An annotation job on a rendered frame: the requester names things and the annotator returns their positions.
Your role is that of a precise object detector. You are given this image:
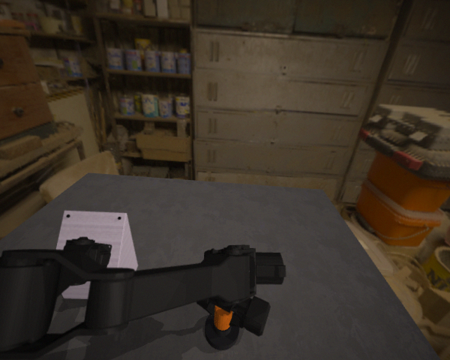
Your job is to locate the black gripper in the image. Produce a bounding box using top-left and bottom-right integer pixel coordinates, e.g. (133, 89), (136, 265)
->
(196, 295), (271, 337)

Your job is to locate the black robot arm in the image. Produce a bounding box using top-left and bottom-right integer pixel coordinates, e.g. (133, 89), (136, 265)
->
(0, 237), (287, 360)

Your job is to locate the black round pedestal with silver d-shaped shaft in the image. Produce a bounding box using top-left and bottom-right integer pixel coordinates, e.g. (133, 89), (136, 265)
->
(205, 314), (239, 350)

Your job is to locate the orange knob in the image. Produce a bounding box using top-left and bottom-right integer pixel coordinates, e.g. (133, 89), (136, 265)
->
(214, 305), (233, 331)

